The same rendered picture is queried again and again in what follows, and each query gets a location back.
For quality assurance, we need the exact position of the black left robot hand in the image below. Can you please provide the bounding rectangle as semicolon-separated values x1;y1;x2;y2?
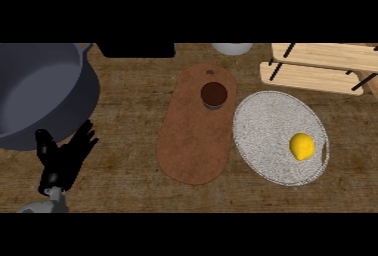
33;119;100;196

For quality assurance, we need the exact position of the grey speckled oval placemat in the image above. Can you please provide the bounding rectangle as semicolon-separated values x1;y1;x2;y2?
231;90;330;187

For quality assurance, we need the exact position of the yellow bell pepper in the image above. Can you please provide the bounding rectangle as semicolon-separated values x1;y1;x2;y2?
287;132;315;162

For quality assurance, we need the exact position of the pale wooden tiered shelf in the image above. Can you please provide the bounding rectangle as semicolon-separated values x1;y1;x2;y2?
258;43;378;98

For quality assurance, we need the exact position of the brown oval cutting board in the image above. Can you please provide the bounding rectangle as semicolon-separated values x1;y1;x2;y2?
155;63;239;186

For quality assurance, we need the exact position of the black appliance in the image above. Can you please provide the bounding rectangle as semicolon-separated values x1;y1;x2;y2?
95;43;177;59

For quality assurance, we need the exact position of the dark brown can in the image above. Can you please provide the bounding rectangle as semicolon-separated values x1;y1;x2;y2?
199;81;228;110

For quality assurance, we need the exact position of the white bowl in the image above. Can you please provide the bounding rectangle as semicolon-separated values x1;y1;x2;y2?
211;43;255;56

